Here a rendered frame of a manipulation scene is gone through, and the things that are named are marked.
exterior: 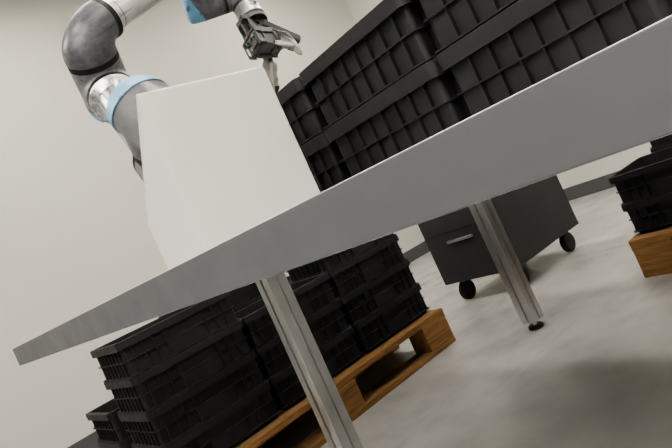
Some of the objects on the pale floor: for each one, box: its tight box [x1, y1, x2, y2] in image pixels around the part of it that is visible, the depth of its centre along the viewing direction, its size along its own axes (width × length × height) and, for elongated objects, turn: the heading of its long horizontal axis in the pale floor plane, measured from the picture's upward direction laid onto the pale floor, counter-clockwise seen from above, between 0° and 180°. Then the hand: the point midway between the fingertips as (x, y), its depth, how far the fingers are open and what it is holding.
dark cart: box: [418, 175, 579, 299], centre depth 307 cm, size 62×45×90 cm
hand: (291, 75), depth 159 cm, fingers open, 14 cm apart
